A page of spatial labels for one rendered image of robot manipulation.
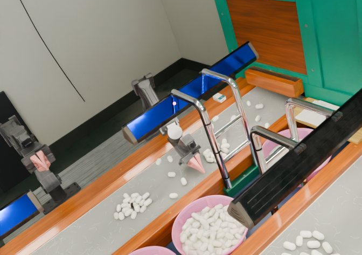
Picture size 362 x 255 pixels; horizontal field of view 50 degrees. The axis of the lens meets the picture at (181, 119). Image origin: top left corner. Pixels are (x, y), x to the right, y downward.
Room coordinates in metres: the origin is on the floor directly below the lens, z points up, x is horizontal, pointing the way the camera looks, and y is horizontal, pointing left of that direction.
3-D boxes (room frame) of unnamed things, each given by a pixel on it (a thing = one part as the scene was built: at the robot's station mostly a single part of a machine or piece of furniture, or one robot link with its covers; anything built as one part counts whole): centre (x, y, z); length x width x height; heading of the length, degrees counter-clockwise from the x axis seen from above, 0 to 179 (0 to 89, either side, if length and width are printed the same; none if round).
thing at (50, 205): (1.49, 0.67, 0.71); 0.20 x 0.07 x 0.08; 117
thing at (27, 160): (1.17, 0.52, 1.07); 0.09 x 0.07 x 0.07; 27
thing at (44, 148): (1.24, 0.54, 1.07); 0.10 x 0.07 x 0.07; 117
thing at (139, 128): (1.28, -0.08, 1.08); 0.62 x 0.08 x 0.07; 115
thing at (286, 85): (1.52, -0.46, 0.83); 0.30 x 0.06 x 0.07; 25
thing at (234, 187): (1.21, -0.11, 0.90); 0.20 x 0.19 x 0.45; 115
